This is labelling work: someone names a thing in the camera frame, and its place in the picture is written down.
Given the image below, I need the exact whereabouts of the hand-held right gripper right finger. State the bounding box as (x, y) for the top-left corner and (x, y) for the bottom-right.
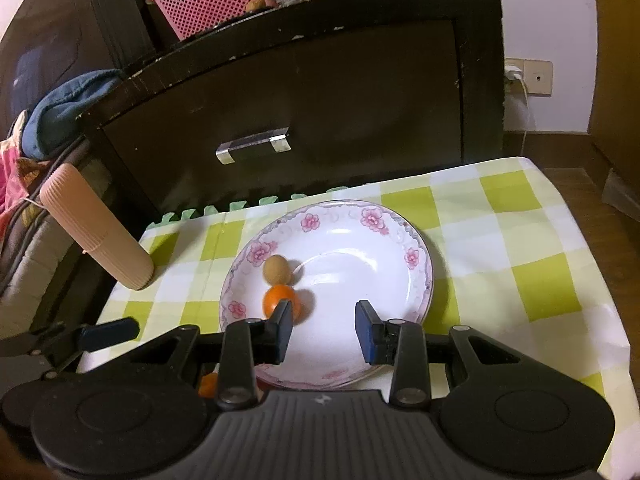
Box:
(354, 300), (531, 408)

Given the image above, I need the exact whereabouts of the white charger cable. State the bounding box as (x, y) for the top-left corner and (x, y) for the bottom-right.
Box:
(517, 77), (531, 157)

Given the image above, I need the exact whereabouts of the beige ribbed tube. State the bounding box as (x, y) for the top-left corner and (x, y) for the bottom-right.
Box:
(40, 164), (155, 291)

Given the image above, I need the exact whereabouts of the pink patterned cloth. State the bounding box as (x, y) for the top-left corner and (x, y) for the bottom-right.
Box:
(0, 110), (46, 216)

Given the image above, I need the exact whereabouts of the dark wooden nightstand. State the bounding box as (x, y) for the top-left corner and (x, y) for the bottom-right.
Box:
(75, 0), (506, 231)

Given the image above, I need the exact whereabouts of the dark brown headboard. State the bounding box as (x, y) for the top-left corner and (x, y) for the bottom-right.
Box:
(0, 0), (156, 126)

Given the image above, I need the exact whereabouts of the silver drawer handle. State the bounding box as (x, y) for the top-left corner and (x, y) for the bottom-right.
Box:
(216, 127), (292, 166)

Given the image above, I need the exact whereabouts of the pink plastic mesh basket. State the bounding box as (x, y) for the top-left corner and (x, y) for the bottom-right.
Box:
(146, 0), (281, 42)

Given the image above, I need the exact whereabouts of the beige wall outlet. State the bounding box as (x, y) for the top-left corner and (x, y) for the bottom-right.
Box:
(504, 57), (553, 96)

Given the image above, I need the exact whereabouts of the blue cloth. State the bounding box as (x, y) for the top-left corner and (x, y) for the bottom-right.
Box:
(22, 69), (123, 158)

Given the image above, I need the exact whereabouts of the white floral plate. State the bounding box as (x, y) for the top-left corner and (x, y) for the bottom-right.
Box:
(219, 200), (435, 391)

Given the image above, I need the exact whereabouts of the tan wooden panel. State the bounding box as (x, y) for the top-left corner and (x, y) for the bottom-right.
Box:
(590, 0), (640, 196)

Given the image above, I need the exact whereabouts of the brown longan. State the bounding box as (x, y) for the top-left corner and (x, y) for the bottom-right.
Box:
(263, 255), (290, 286)

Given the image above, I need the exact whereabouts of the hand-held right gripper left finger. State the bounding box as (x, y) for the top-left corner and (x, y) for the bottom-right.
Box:
(117, 299), (296, 410)

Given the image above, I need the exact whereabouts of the grey quilted bedding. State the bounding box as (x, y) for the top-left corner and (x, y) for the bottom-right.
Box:
(0, 135), (126, 331)

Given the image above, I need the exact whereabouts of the green foam mat edge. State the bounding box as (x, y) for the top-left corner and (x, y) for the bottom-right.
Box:
(150, 185), (351, 228)

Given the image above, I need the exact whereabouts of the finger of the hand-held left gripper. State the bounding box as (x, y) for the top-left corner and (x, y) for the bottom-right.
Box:
(30, 316), (141, 373)

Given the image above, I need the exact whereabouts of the green checkered tablecloth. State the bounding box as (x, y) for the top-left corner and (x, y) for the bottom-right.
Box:
(95, 156), (632, 480)

